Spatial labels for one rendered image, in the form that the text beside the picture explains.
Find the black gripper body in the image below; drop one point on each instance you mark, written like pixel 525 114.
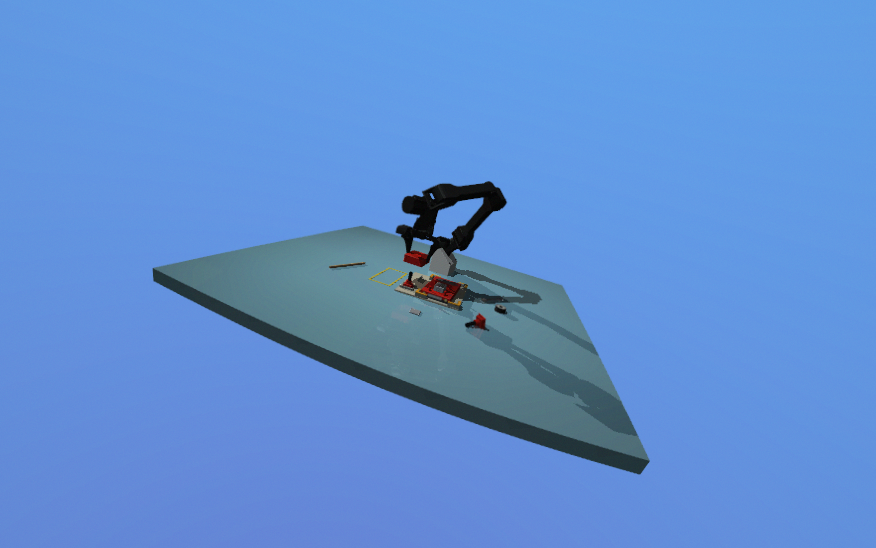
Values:
pixel 440 241

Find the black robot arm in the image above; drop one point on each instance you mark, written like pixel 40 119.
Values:
pixel 445 196

